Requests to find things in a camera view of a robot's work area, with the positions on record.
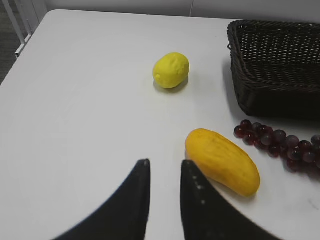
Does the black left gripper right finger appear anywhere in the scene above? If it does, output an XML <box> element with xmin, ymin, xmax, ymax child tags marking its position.
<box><xmin>180</xmin><ymin>160</ymin><xmax>277</xmax><ymax>240</ymax></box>

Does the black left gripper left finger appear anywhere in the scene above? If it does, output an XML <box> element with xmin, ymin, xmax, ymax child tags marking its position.
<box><xmin>57</xmin><ymin>159</ymin><xmax>151</xmax><ymax>240</ymax></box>

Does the black wicker basket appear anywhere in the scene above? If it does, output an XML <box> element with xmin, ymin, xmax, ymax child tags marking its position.
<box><xmin>227</xmin><ymin>20</ymin><xmax>320</xmax><ymax>121</ymax></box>

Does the yellow mango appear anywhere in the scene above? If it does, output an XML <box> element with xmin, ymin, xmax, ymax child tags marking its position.
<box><xmin>185</xmin><ymin>128</ymin><xmax>261</xmax><ymax>197</ymax></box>

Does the purple grape bunch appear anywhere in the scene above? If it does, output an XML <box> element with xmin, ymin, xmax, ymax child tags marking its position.
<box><xmin>233</xmin><ymin>119</ymin><xmax>320</xmax><ymax>174</ymax></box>

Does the yellow lemon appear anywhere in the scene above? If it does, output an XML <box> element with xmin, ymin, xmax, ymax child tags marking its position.
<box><xmin>152</xmin><ymin>52</ymin><xmax>190</xmax><ymax>89</ymax></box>

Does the white metal frame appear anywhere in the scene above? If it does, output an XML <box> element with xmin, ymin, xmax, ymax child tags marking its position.
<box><xmin>0</xmin><ymin>0</ymin><xmax>48</xmax><ymax>58</ymax></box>

